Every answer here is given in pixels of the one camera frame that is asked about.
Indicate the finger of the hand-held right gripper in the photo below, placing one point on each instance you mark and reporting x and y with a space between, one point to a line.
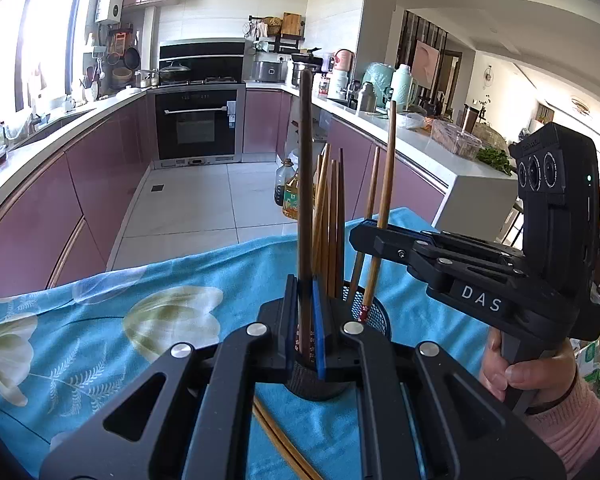
460 244
430 260

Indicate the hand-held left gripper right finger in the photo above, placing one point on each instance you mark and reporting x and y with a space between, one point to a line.
320 330

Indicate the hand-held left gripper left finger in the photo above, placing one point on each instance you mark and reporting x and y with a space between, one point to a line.
291 320

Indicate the black mesh utensil holder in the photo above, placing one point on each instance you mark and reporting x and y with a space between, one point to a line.
380 320

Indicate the bundle of wooden chopsticks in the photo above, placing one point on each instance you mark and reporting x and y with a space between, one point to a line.
332 220

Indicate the dark brown wooden chopstick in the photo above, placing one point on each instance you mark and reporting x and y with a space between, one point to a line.
305 185

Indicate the person's right forearm pink sleeve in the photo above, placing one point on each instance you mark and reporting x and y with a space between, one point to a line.
580 435

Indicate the person's right hand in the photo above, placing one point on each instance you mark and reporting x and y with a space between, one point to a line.
540 375

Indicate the green leafy vegetables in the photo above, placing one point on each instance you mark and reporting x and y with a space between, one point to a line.
495 160

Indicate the clear plastic container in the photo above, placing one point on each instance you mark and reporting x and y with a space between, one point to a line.
455 140

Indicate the yellow cooking oil bottle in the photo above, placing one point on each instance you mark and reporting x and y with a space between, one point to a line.
291 200

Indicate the white plastic grocery bag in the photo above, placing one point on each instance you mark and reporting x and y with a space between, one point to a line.
592 360

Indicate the dark sauce bottle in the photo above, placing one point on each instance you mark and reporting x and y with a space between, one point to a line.
280 190

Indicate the blue floral tablecloth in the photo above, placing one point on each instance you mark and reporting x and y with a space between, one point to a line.
130 360

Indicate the mint green thermos jug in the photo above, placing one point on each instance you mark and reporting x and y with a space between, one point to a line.
404 87

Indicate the stainless steel thermos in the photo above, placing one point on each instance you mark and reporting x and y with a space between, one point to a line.
366 97

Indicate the mint green air fryer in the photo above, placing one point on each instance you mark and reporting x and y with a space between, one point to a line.
378 82

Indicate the black built-in oven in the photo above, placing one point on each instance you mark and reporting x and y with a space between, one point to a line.
195 130

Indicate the pink electric kettle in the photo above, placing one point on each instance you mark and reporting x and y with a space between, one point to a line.
345 60

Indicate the steel pressure pot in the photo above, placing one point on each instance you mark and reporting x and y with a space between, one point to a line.
295 75

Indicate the pink kitchen counter cabinets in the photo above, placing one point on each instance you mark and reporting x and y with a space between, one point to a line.
95 170

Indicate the wooden cutting board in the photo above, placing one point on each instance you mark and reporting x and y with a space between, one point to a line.
292 24

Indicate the wok with lid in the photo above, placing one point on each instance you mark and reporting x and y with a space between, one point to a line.
174 72

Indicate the black glass range hood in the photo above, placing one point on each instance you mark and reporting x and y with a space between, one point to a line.
205 60

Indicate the kitchen window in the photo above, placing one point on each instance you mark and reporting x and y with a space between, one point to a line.
45 35

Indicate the pink wall painting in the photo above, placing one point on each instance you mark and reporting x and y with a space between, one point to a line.
425 60

